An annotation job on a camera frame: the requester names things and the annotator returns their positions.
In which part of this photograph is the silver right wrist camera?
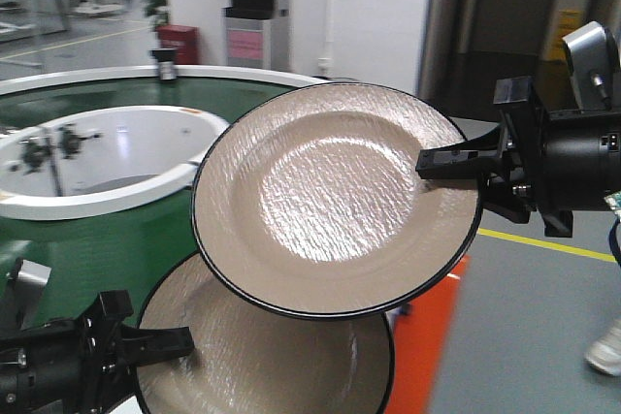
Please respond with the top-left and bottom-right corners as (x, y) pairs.
(562, 21), (620, 111)

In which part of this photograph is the white sneaker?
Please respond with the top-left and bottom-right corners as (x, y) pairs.
(585, 318), (620, 376)

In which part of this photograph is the small black sensor box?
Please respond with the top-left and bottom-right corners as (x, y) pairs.
(150, 48), (177, 81)

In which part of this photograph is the black and silver water dispenser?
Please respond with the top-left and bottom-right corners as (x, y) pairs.
(224, 0), (275, 68)

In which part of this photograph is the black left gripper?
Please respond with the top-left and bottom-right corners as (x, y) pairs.
(1, 290), (195, 413)

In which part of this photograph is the white inner conveyor ring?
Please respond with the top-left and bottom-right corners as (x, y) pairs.
(0, 104), (231, 222)

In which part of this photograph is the beige plate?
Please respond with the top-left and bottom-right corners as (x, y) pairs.
(137, 254), (395, 413)
(192, 83), (482, 319)

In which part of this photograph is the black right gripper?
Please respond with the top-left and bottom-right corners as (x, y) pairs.
(415, 77), (620, 238)

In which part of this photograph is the white outer conveyor rim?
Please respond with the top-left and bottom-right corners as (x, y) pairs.
(1, 65), (329, 96)

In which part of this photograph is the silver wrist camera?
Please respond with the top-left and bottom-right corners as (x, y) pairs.
(562, 21), (620, 111)
(1, 258), (51, 330)

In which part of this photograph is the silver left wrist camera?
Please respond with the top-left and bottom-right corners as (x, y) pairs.
(1, 258), (51, 330)

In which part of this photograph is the red fire equipment box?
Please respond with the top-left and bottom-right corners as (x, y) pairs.
(155, 24), (200, 65)

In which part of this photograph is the orange conveyor side panel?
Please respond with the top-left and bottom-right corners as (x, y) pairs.
(385, 255), (470, 414)

